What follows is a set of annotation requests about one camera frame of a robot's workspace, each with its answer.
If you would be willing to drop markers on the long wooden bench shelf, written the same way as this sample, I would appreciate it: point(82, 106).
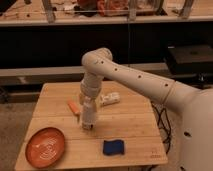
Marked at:
point(34, 14)

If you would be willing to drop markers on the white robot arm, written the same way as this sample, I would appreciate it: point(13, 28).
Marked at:
point(193, 104)

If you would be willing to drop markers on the orange ceramic plate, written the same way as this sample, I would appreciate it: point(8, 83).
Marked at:
point(45, 147)

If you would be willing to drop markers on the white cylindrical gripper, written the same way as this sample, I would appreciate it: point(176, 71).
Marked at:
point(89, 113)

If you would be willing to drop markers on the orange carrot toy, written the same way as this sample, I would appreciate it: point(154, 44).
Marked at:
point(73, 107)

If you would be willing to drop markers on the blue sponge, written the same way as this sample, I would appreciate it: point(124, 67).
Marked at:
point(113, 147)

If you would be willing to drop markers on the wooden bamboo table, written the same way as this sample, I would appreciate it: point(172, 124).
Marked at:
point(132, 120)

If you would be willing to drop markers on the black box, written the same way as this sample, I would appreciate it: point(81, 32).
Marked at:
point(190, 59)

